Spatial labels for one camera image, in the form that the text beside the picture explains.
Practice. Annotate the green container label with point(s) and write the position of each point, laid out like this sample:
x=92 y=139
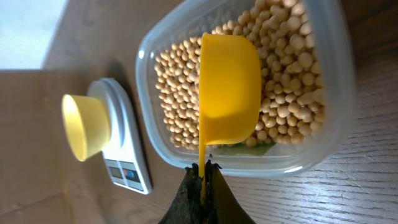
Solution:
x=240 y=150

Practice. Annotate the pale yellow bowl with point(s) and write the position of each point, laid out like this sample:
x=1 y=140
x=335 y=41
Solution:
x=86 y=123

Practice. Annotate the yellow measuring scoop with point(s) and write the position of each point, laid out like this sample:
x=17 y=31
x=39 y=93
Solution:
x=229 y=92

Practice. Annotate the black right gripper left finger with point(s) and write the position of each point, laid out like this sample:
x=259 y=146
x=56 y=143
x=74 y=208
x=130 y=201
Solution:
x=186 y=208

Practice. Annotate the white digital kitchen scale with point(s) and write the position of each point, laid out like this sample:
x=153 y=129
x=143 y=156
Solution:
x=123 y=155

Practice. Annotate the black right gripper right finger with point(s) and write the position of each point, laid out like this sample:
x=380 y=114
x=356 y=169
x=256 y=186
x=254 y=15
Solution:
x=221 y=205

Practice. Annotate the soybeans pile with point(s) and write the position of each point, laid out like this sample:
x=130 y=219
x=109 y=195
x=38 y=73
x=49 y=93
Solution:
x=292 y=107

